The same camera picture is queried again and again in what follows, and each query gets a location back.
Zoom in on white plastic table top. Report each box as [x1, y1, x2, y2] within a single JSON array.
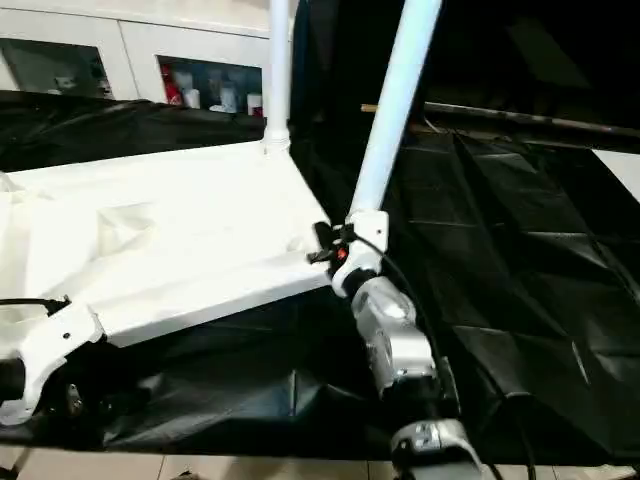
[[0, 142, 335, 350]]

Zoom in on white plastic table leg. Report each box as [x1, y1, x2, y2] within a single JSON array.
[[262, 0, 294, 157], [344, 0, 444, 227]]

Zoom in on black work surface mat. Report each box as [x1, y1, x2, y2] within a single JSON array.
[[0, 89, 640, 469]]

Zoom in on red white bottle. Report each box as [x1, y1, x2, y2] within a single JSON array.
[[162, 69, 184, 107]]

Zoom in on dark grey tube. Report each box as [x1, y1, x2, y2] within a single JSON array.
[[424, 102, 640, 139]]

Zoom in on black backdrop cloth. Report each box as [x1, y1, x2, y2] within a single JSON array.
[[289, 0, 640, 136]]

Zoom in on white glass-door cabinet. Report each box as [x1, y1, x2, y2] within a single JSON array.
[[0, 0, 275, 117]]

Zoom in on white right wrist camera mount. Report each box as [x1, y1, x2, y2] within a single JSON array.
[[330, 209, 391, 299]]

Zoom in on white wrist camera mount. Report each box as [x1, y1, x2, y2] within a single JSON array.
[[330, 209, 391, 299], [0, 299, 106, 427]]

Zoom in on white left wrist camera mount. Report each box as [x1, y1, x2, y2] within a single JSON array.
[[0, 299, 106, 427]]

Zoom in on black left wrist camera cable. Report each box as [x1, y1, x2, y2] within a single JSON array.
[[0, 294, 71, 315]]

